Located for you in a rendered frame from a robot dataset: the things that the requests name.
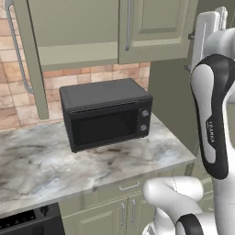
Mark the olive green drawer front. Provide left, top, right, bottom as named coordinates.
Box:
left=82, top=174, right=175, bottom=201

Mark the long grey door handle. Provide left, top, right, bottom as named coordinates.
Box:
left=4, top=0, right=35, bottom=95

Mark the grey drawer handle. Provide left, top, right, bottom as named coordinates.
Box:
left=118, top=181, right=140, bottom=192

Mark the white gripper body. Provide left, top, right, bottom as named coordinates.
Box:
left=190, top=11, right=221, bottom=72

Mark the grey bar door handle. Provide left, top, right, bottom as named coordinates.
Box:
left=124, top=0, right=133, bottom=52

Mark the olive green tall cabinet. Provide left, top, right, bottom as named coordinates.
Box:
left=148, top=0, right=235, bottom=215

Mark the black toaster oven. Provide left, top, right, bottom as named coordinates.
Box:
left=59, top=77, right=154, bottom=153

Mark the olive green base cabinet door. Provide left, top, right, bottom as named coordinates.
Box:
left=62, top=196, right=129, bottom=235
left=127, top=192, right=158, bottom=235

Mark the grey base cabinet handle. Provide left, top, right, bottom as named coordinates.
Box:
left=119, top=202, right=127, bottom=228
left=129, top=198, right=137, bottom=224

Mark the olive green wall cabinet door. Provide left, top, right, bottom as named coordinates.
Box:
left=13, top=0, right=50, bottom=121
left=117, top=0, right=199, bottom=65

